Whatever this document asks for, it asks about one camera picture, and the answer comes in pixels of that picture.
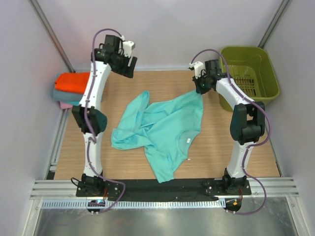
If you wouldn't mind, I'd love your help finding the teal t shirt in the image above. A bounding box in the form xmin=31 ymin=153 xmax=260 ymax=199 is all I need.
xmin=111 ymin=91 xmax=204 ymax=183

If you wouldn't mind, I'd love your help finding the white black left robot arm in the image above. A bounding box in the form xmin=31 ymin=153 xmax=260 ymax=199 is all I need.
xmin=72 ymin=34 xmax=137 ymax=197

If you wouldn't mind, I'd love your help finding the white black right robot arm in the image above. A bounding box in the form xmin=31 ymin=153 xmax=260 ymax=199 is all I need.
xmin=189 ymin=60 xmax=265 ymax=195

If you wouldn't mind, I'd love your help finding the orange folded t shirt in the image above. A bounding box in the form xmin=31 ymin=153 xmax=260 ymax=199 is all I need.
xmin=55 ymin=72 xmax=90 ymax=94

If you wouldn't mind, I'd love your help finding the green plastic basket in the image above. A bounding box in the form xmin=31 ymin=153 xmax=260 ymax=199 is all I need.
xmin=221 ymin=46 xmax=280 ymax=105

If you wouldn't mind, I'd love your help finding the grey folded t shirt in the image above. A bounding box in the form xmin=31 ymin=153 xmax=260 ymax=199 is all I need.
xmin=52 ymin=89 xmax=83 ymax=103

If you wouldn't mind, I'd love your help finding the pink folded t shirt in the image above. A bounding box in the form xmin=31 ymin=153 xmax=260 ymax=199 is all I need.
xmin=59 ymin=102 xmax=72 ymax=110

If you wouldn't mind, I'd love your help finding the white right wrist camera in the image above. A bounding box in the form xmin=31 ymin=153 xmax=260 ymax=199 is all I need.
xmin=189 ymin=61 xmax=206 ymax=79

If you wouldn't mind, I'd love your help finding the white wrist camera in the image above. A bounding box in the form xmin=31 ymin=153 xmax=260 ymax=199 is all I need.
xmin=120 ymin=35 xmax=135 ymax=58
xmin=189 ymin=61 xmax=206 ymax=79

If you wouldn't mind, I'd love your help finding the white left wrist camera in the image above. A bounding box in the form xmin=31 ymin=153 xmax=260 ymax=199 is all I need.
xmin=120 ymin=35 xmax=135 ymax=58

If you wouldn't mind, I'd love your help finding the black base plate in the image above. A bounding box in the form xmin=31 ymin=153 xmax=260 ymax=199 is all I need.
xmin=75 ymin=177 xmax=252 ymax=202

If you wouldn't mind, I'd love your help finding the white slotted cable duct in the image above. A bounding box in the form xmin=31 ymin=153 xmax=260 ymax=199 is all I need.
xmin=41 ymin=199 xmax=226 ymax=209

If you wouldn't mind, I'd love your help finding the aluminium frame rail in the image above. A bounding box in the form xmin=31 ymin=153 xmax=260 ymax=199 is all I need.
xmin=31 ymin=177 xmax=299 ymax=202

